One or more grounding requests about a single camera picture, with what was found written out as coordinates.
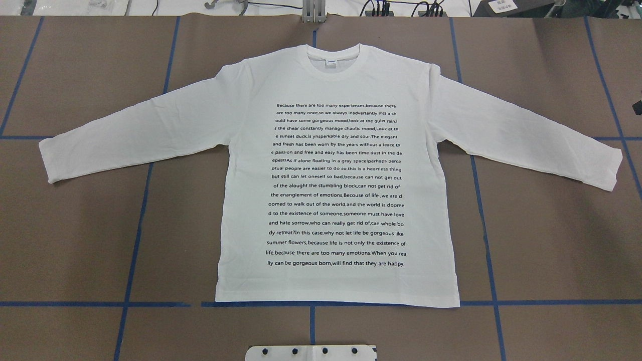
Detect white long-sleeve printed shirt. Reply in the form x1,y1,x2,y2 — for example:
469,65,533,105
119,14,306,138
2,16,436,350
39,44,623,308

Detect black box with label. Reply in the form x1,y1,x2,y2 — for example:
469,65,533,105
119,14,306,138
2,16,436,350
472,0,555,18

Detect aluminium frame post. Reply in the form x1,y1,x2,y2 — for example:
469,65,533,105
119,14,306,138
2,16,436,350
302,0,327,23

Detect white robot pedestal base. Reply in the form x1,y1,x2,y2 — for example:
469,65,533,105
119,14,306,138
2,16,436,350
245,344,378,360

